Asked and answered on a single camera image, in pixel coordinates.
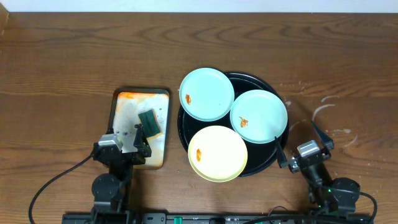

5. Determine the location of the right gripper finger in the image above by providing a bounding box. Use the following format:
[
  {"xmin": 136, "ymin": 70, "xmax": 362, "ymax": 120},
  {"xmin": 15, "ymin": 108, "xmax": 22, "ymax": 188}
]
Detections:
[
  {"xmin": 274, "ymin": 136, "xmax": 289, "ymax": 168},
  {"xmin": 311, "ymin": 121, "xmax": 335, "ymax": 150}
]

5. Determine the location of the green yellow sponge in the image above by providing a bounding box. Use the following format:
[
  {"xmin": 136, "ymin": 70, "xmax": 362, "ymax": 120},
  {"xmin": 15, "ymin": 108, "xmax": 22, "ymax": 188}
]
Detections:
[{"xmin": 138, "ymin": 110, "xmax": 161, "ymax": 138}]

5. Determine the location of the light blue plate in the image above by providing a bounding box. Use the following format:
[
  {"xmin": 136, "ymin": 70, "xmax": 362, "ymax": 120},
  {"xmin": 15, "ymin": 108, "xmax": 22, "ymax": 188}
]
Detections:
[
  {"xmin": 178, "ymin": 68, "xmax": 234, "ymax": 121},
  {"xmin": 230, "ymin": 90, "xmax": 288, "ymax": 144}
]

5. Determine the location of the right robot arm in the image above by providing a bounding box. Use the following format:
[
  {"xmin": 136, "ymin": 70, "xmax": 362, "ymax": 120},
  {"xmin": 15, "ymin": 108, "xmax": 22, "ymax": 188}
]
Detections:
[{"xmin": 275, "ymin": 123, "xmax": 360, "ymax": 217}]

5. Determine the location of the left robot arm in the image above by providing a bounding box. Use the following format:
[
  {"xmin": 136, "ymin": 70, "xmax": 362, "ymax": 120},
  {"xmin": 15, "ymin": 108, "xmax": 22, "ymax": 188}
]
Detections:
[{"xmin": 91, "ymin": 124, "xmax": 152, "ymax": 213}]

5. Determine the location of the rectangular soapy water tray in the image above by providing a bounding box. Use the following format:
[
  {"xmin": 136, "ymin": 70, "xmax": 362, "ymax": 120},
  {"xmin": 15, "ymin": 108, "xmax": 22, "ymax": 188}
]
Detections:
[{"xmin": 108, "ymin": 87, "xmax": 170, "ymax": 169}]

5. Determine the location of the pale yellow plate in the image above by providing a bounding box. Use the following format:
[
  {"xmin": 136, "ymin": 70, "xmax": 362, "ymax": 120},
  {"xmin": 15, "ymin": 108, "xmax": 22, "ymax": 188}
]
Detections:
[{"xmin": 188, "ymin": 126, "xmax": 248, "ymax": 182}]

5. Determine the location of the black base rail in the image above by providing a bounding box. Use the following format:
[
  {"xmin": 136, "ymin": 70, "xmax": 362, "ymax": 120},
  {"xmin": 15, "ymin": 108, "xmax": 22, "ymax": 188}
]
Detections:
[{"xmin": 61, "ymin": 213, "xmax": 369, "ymax": 224}]

